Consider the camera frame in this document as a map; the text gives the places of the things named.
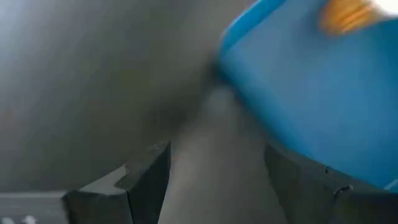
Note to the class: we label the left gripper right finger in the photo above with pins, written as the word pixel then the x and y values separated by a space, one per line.
pixel 311 199

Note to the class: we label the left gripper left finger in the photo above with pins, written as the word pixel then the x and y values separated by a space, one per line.
pixel 140 193

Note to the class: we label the large orange bottle white cap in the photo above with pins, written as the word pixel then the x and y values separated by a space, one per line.
pixel 345 15

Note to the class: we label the blue plastic bin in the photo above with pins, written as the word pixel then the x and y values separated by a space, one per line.
pixel 311 93

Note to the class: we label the black table mat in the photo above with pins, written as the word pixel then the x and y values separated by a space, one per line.
pixel 93 77

